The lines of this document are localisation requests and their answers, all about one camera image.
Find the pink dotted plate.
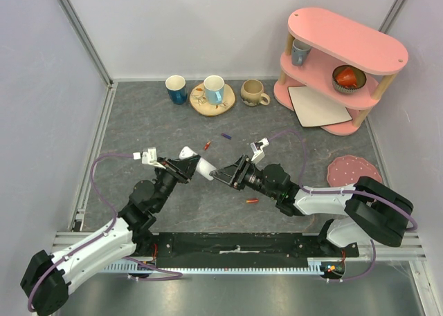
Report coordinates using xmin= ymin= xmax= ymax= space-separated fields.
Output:
xmin=326 ymin=155 xmax=382 ymax=187

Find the red cup in bowl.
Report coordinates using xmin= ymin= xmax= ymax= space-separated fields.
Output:
xmin=335 ymin=67 xmax=357 ymax=88

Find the white remote control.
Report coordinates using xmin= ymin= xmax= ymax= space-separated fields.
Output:
xmin=179 ymin=146 xmax=216 ymax=181

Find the dark blue mug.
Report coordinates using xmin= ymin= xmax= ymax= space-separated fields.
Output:
xmin=165 ymin=75 xmax=188 ymax=105

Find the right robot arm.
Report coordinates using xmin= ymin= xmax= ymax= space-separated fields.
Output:
xmin=210 ymin=155 xmax=417 ymax=257

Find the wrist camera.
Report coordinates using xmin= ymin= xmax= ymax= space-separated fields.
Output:
xmin=132 ymin=147 xmax=164 ymax=168
xmin=250 ymin=138 xmax=269 ymax=164

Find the beige floral saucer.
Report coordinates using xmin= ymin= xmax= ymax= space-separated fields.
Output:
xmin=190 ymin=82 xmax=236 ymax=117

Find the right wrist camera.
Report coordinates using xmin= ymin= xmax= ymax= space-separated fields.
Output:
xmin=250 ymin=138 xmax=269 ymax=164

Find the red battery near centre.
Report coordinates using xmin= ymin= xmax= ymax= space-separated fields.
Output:
xmin=204 ymin=141 xmax=212 ymax=151

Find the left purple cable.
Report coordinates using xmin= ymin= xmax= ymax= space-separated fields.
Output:
xmin=26 ymin=152 xmax=136 ymax=312

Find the white cable duct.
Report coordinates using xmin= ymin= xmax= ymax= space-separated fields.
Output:
xmin=100 ymin=259 xmax=338 ymax=276

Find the purple battery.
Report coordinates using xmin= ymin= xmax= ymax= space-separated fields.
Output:
xmin=221 ymin=133 xmax=232 ymax=140

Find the white square plate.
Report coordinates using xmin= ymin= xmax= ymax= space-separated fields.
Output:
xmin=288 ymin=86 xmax=352 ymax=127

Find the patterned dark bowl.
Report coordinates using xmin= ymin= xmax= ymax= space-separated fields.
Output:
xmin=332 ymin=65 xmax=367 ymax=94

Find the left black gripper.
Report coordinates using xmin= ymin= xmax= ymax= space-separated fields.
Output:
xmin=154 ymin=154 xmax=201 ymax=212

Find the pink three-tier shelf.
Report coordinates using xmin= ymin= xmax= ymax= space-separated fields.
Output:
xmin=273 ymin=7 xmax=408 ymax=136

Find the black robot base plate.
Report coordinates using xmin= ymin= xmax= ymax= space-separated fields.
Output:
xmin=134 ymin=232 xmax=359 ymax=270

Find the beige ceramic mug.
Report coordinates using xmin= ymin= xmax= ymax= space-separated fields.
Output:
xmin=240 ymin=80 xmax=271 ymax=106

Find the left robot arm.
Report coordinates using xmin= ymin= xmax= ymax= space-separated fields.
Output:
xmin=20 ymin=148 xmax=201 ymax=315

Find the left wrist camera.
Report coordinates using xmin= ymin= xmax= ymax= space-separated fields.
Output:
xmin=132 ymin=147 xmax=164 ymax=168

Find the light blue mug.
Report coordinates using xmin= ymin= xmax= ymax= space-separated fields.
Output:
xmin=204 ymin=75 xmax=225 ymax=105

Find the grey mug on shelf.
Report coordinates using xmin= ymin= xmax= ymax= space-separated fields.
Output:
xmin=291 ymin=39 xmax=311 ymax=66

